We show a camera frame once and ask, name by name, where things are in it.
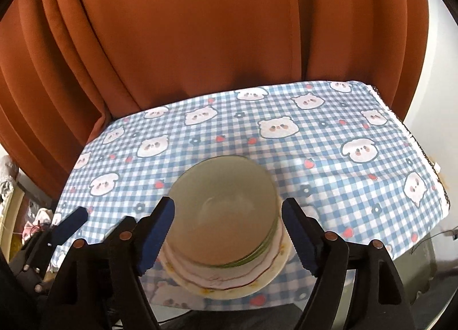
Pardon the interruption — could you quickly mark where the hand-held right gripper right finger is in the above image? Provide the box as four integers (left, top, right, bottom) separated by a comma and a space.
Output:
281, 197, 416, 330

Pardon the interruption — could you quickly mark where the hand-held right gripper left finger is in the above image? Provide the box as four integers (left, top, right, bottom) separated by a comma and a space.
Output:
45, 196, 177, 330

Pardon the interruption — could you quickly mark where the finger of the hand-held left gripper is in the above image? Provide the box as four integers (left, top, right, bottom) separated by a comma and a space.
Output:
50, 207, 89, 245

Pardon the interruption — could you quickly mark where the medium yellow-flower plate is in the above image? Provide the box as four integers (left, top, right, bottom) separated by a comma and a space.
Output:
159, 239, 290, 291

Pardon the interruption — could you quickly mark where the small red-rimmed plate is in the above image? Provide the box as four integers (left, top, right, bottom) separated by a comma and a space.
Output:
162, 233, 287, 283

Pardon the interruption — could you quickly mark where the large scalloped yellow-flower plate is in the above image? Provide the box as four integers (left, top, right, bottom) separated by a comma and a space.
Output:
157, 237, 291, 297

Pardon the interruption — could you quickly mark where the pile of clothes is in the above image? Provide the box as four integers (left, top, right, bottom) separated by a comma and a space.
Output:
21, 208, 55, 242

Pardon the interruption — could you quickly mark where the wooden shelf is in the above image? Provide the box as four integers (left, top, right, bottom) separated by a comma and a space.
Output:
0, 187, 36, 245

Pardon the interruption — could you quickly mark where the grey white cloth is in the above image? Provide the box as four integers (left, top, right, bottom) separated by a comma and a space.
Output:
0, 155, 21, 202

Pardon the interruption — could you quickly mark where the blue checked bear tablecloth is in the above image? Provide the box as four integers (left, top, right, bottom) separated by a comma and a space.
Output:
50, 81, 452, 311

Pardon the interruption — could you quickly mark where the orange curtain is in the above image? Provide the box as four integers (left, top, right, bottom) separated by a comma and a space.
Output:
0, 0, 430, 202

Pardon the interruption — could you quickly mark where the black cable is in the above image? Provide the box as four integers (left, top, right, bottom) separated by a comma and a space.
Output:
411, 229, 458, 256

